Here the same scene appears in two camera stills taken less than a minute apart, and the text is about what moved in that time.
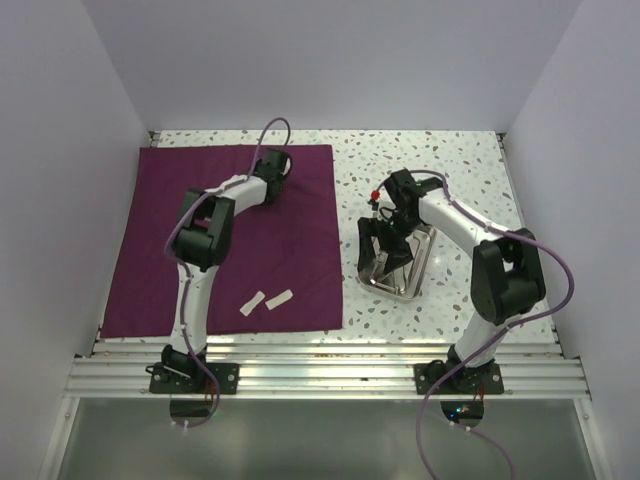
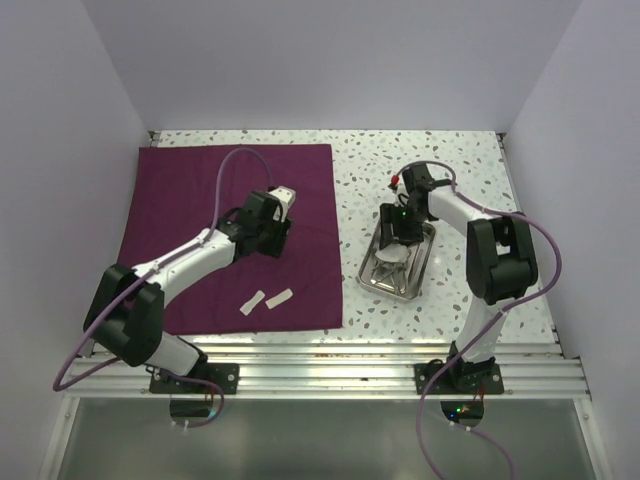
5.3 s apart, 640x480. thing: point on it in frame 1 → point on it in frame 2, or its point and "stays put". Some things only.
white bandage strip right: [278, 299] stays put
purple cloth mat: [283, 274] stays put
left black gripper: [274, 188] → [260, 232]
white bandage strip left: [250, 305] stays put
